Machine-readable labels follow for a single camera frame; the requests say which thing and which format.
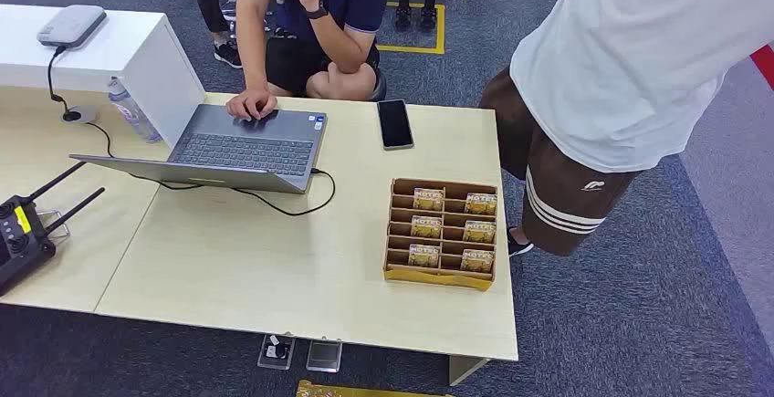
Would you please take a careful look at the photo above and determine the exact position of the person's right hand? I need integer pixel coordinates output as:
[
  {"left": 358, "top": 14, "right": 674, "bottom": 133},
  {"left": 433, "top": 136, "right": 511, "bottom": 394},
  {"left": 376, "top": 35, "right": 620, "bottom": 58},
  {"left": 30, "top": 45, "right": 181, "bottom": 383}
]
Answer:
[{"left": 226, "top": 86, "right": 280, "bottom": 122}]

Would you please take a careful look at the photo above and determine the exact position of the brown cardboard card holder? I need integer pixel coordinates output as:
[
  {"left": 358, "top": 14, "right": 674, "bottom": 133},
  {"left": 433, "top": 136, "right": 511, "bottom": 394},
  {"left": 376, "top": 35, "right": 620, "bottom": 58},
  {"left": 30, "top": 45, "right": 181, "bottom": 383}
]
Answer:
[{"left": 382, "top": 177, "right": 499, "bottom": 293}]

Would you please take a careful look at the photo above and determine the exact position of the grey open laptop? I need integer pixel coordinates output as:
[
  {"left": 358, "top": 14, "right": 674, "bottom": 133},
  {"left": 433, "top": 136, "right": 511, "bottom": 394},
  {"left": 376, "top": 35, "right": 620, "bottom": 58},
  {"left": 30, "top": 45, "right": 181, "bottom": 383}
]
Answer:
[{"left": 68, "top": 102, "right": 329, "bottom": 196}]

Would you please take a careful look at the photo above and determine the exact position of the clear plastic water bottle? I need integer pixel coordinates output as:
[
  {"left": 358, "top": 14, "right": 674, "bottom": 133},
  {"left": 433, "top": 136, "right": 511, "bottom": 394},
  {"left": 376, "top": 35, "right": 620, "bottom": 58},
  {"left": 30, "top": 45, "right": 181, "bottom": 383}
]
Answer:
[{"left": 107, "top": 77, "right": 163, "bottom": 144}]

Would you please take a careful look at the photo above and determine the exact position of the grey round stool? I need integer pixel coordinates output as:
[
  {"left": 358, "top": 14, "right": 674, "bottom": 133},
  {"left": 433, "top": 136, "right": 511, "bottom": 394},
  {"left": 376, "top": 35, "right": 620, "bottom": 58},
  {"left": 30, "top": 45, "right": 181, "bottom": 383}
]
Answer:
[{"left": 369, "top": 64, "right": 389, "bottom": 103}]

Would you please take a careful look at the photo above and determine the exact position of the white desk riser cabinet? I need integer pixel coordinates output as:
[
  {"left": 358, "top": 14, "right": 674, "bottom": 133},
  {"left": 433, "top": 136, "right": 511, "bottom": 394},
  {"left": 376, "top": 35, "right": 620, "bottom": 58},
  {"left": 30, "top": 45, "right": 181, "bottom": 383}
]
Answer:
[{"left": 0, "top": 4, "right": 207, "bottom": 148}]

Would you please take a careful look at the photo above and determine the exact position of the black smartphone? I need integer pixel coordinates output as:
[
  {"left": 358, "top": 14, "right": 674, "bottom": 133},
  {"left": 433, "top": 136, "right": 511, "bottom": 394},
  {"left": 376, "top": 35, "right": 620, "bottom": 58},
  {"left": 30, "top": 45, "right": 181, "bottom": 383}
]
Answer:
[{"left": 375, "top": 98, "right": 416, "bottom": 151}]

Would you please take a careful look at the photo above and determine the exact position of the round silver desk grommet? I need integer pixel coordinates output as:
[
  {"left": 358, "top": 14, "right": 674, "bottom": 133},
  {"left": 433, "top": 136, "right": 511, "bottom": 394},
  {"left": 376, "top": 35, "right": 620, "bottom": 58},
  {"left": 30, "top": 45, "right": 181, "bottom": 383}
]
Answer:
[{"left": 58, "top": 103, "right": 98, "bottom": 126}]

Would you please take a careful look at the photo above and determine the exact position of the grey flat box device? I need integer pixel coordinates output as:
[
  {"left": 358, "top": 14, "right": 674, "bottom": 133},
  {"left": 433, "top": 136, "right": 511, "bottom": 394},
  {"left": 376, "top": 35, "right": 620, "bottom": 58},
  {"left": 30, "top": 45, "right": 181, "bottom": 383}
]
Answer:
[{"left": 36, "top": 4, "right": 109, "bottom": 51}]

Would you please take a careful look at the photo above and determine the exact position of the open floor socket box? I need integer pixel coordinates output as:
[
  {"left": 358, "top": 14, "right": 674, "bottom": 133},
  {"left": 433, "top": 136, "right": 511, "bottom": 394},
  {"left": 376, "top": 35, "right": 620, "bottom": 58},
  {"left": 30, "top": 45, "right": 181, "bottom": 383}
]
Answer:
[{"left": 256, "top": 333, "right": 298, "bottom": 371}]

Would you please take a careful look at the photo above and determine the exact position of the grey floor socket plate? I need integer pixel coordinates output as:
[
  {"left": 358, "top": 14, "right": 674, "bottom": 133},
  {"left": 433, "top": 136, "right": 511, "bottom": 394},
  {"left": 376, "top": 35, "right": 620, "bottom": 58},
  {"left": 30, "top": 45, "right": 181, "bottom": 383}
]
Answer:
[{"left": 305, "top": 340, "right": 343, "bottom": 374}]

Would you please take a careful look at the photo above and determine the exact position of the black remote controller with antennas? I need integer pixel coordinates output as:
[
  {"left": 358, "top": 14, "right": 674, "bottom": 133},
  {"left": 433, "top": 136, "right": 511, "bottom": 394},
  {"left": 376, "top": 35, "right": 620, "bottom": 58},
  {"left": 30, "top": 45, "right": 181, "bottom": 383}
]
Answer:
[{"left": 0, "top": 161, "right": 107, "bottom": 298}]

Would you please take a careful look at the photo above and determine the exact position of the gold patterned board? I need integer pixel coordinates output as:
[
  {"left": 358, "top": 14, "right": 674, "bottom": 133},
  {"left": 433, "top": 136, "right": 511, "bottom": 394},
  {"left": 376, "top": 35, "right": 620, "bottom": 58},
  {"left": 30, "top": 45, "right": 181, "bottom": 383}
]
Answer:
[{"left": 295, "top": 379, "right": 455, "bottom": 397}]

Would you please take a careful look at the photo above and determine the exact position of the white desk leg panel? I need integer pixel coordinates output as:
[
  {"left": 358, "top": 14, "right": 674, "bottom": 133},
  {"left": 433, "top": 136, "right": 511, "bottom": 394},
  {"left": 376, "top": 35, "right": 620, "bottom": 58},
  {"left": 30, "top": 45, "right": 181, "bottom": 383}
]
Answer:
[{"left": 447, "top": 356, "right": 490, "bottom": 387}]

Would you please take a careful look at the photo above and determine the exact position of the black laptop power cable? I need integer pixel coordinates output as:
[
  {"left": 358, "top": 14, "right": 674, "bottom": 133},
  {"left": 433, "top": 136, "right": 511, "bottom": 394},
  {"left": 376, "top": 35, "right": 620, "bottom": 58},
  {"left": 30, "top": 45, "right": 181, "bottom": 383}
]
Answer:
[{"left": 84, "top": 120, "right": 338, "bottom": 218}]

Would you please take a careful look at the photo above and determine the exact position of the black device power cable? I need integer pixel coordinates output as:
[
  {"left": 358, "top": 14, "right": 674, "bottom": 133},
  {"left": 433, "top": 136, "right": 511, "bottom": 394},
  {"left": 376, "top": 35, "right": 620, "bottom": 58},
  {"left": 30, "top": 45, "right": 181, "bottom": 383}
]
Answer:
[{"left": 47, "top": 45, "right": 83, "bottom": 122}]

